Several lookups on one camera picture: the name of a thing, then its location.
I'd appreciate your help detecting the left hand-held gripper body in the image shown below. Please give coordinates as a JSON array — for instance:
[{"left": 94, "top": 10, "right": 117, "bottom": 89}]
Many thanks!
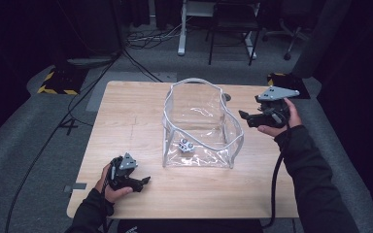
[{"left": 108, "top": 152, "right": 144, "bottom": 192}]

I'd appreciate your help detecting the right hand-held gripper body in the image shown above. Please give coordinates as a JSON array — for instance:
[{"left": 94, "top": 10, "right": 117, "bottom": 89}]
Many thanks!
[{"left": 254, "top": 85, "right": 300, "bottom": 128}]

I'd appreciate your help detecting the white toy ambulance car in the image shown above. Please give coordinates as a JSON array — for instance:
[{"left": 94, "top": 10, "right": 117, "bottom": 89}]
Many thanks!
[{"left": 178, "top": 138, "right": 196, "bottom": 154}]

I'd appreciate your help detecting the clear plastic bag white trim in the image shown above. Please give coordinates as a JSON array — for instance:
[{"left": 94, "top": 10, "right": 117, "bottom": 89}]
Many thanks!
[{"left": 160, "top": 77, "right": 245, "bottom": 170}]

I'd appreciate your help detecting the person's right hand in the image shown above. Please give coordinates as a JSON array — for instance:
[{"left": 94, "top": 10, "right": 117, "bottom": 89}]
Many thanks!
[{"left": 256, "top": 97, "right": 303, "bottom": 138}]

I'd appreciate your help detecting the person's left hand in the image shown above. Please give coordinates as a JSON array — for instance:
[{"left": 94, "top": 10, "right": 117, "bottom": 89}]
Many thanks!
[{"left": 94, "top": 162, "right": 134, "bottom": 204}]

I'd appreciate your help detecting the black yellow striped stand base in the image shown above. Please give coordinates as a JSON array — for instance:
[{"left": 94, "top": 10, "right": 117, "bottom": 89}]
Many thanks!
[
  {"left": 266, "top": 72, "right": 311, "bottom": 100},
  {"left": 37, "top": 66, "right": 88, "bottom": 96}
]

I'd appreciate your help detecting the grey tape strip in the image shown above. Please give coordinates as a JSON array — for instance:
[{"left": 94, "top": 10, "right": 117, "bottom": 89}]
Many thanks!
[{"left": 63, "top": 183, "right": 87, "bottom": 194}]

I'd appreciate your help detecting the office chair wheeled base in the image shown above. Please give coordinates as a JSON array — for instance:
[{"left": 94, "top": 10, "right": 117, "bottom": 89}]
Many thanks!
[{"left": 261, "top": 17, "right": 309, "bottom": 61}]

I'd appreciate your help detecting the black metal chair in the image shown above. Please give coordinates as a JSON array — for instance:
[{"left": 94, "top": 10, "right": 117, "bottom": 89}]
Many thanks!
[{"left": 206, "top": 0, "right": 262, "bottom": 67}]

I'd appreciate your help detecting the black stand column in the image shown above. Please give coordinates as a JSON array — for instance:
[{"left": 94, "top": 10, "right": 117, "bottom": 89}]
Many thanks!
[{"left": 56, "top": 0, "right": 124, "bottom": 69}]

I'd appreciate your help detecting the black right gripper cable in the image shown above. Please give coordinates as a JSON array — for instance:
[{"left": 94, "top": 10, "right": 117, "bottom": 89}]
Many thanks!
[{"left": 262, "top": 127, "right": 292, "bottom": 229}]

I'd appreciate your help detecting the long black floor cable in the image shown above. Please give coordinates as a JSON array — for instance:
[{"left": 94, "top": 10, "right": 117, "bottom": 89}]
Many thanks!
[{"left": 4, "top": 48, "right": 125, "bottom": 233}]

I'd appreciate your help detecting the white desk frame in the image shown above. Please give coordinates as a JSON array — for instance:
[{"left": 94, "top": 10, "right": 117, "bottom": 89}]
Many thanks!
[{"left": 177, "top": 0, "right": 258, "bottom": 60}]

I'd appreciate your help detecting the bundle of floor cables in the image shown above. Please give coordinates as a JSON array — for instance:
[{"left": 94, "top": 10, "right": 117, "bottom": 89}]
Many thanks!
[{"left": 124, "top": 22, "right": 184, "bottom": 50}]

